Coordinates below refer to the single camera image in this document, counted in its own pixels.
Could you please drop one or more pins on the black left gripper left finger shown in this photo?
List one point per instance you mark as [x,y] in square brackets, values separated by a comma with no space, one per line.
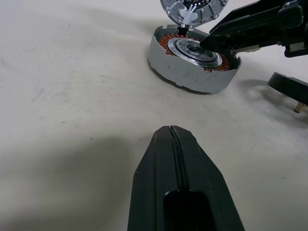
[154,183]

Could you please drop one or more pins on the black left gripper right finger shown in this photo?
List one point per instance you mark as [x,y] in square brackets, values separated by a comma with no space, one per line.
[204,173]

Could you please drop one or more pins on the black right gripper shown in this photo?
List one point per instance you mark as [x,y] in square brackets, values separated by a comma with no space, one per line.
[294,26]

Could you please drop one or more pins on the grey motor housing lid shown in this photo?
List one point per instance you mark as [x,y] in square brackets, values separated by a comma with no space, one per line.
[207,14]

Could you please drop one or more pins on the grey round motor housing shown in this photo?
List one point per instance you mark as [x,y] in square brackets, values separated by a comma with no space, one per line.
[192,77]

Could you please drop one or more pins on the black disc with brass pin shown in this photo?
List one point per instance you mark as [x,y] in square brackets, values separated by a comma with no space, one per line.
[286,84]

